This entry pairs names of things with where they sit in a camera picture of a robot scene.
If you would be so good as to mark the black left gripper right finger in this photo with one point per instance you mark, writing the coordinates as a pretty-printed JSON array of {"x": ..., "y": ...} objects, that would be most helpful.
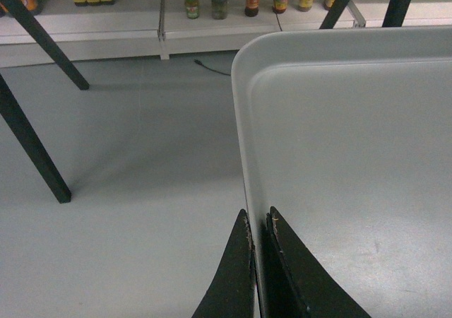
[{"x": 303, "y": 282}]

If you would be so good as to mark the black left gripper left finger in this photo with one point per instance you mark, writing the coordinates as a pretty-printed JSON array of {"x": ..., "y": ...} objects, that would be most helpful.
[{"x": 231, "y": 292}]

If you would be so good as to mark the grey-green serving tray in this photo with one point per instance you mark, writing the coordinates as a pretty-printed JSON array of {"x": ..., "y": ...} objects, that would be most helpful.
[{"x": 345, "y": 141}]

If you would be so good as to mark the black table leg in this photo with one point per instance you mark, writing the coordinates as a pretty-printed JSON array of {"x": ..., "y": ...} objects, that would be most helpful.
[{"x": 32, "y": 145}]

